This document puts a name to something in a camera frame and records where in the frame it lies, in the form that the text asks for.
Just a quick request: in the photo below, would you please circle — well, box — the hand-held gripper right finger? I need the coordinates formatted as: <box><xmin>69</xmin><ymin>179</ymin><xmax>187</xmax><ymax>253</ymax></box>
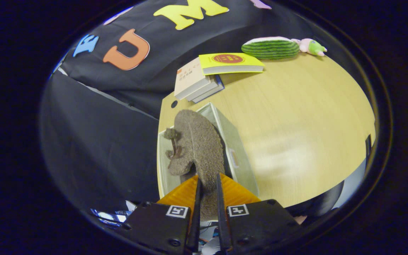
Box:
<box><xmin>216</xmin><ymin>172</ymin><xmax>302</xmax><ymax>254</ymax></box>

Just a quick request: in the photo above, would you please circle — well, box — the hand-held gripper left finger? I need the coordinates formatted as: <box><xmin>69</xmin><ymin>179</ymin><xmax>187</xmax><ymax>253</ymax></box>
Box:
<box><xmin>123</xmin><ymin>175</ymin><xmax>203</xmax><ymax>254</ymax></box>

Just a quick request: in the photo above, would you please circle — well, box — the pale green fabric storage box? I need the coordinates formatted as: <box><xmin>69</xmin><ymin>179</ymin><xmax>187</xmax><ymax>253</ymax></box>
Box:
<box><xmin>157</xmin><ymin>102</ymin><xmax>260</xmax><ymax>199</ymax></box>

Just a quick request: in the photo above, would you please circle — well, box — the brown fuzzy shoe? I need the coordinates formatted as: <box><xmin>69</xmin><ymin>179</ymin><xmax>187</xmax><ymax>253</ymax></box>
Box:
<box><xmin>164</xmin><ymin>109</ymin><xmax>226</xmax><ymax>222</ymax></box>

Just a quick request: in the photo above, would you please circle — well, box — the blue printed packet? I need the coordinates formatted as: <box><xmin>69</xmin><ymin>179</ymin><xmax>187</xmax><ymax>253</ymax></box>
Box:
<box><xmin>90</xmin><ymin>208</ymin><xmax>126</xmax><ymax>227</ymax></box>

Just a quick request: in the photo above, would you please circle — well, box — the white book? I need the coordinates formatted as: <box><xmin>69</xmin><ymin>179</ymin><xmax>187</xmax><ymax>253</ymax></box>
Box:
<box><xmin>186</xmin><ymin>76</ymin><xmax>219</xmax><ymax>102</ymax></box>

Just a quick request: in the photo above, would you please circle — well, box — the blue book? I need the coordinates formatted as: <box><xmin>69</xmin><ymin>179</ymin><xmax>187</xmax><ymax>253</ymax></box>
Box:
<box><xmin>192</xmin><ymin>75</ymin><xmax>225</xmax><ymax>104</ymax></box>

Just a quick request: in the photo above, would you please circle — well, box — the beige book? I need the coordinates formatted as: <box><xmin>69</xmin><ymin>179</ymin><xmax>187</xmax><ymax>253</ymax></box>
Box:
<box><xmin>174</xmin><ymin>57</ymin><xmax>211</xmax><ymax>101</ymax></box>

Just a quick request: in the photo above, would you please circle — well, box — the yellow book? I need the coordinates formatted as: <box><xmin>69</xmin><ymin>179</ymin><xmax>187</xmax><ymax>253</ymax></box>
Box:
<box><xmin>199</xmin><ymin>53</ymin><xmax>265</xmax><ymax>75</ymax></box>

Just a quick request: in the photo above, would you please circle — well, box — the watermelon slice plush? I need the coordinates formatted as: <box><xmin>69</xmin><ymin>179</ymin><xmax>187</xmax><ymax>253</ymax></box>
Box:
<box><xmin>241</xmin><ymin>36</ymin><xmax>301</xmax><ymax>60</ymax></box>

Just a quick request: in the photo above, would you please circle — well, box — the pink and green plush toy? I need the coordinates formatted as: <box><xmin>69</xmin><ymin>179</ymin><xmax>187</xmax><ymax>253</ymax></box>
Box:
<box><xmin>292</xmin><ymin>38</ymin><xmax>328</xmax><ymax>57</ymax></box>

